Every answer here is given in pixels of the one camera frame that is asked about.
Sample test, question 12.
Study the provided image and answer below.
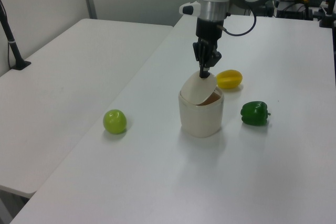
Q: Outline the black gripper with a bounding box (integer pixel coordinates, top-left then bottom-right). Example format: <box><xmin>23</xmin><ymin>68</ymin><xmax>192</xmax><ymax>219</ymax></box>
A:
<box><xmin>192</xmin><ymin>17</ymin><xmax>225</xmax><ymax>79</ymax></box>

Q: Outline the cream bin swing lid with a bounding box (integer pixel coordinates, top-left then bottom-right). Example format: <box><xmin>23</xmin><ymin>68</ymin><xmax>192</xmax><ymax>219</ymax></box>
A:
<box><xmin>180</xmin><ymin>70</ymin><xmax>218</xmax><ymax>105</ymax></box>

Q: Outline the cream plastic garbage bin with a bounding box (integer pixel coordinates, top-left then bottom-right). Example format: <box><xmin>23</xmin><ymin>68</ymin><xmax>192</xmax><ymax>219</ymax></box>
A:
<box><xmin>178</xmin><ymin>87</ymin><xmax>225</xmax><ymax>138</ymax></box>

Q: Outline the yellow toy starfruit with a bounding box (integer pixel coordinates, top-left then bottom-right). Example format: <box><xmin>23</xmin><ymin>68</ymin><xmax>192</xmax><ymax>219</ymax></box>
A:
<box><xmin>215</xmin><ymin>69</ymin><xmax>244</xmax><ymax>90</ymax></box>

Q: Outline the green toy bell pepper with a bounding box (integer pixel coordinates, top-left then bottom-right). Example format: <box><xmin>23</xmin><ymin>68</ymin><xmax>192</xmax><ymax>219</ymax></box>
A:
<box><xmin>240</xmin><ymin>101</ymin><xmax>272</xmax><ymax>127</ymax></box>

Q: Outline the black equipment box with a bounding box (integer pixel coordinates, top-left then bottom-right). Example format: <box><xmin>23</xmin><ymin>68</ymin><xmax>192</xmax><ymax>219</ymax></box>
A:
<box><xmin>275</xmin><ymin>0</ymin><xmax>314</xmax><ymax>20</ymax></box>

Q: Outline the green toy apple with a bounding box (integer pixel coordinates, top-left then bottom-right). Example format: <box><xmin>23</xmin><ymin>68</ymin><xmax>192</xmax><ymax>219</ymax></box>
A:
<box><xmin>102</xmin><ymin>109</ymin><xmax>128</xmax><ymax>135</ymax></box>

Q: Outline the black clamp stand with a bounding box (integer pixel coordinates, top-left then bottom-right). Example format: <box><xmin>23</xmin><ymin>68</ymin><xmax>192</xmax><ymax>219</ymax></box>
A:
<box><xmin>319</xmin><ymin>0</ymin><xmax>336</xmax><ymax>28</ymax></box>

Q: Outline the white side table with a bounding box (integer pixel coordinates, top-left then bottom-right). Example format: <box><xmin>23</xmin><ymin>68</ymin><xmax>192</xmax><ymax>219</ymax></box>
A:
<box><xmin>0</xmin><ymin>18</ymin><xmax>174</xmax><ymax>199</ymax></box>

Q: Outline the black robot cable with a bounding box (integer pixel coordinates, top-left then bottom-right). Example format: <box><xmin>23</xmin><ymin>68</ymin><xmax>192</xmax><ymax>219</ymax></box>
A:
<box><xmin>217</xmin><ymin>11</ymin><xmax>257</xmax><ymax>37</ymax></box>

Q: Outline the black camera pole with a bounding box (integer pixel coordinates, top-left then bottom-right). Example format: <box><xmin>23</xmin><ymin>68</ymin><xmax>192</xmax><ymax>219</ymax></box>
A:
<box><xmin>0</xmin><ymin>0</ymin><xmax>32</xmax><ymax>71</ymax></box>

